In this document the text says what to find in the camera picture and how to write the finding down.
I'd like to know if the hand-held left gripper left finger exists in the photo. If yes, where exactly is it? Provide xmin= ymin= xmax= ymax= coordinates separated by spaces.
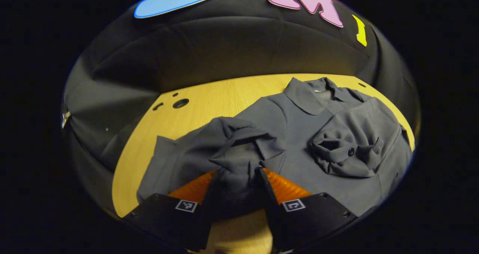
xmin=122 ymin=170 xmax=222 ymax=253

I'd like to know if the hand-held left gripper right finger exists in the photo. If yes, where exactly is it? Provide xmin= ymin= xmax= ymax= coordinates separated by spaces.
xmin=255 ymin=165 xmax=359 ymax=253

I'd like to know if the grey collared shirt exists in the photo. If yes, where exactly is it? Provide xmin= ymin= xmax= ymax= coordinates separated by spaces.
xmin=137 ymin=77 xmax=415 ymax=219

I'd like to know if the black backdrop cloth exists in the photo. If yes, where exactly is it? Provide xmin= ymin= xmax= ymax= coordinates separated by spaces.
xmin=62 ymin=0 xmax=419 ymax=209

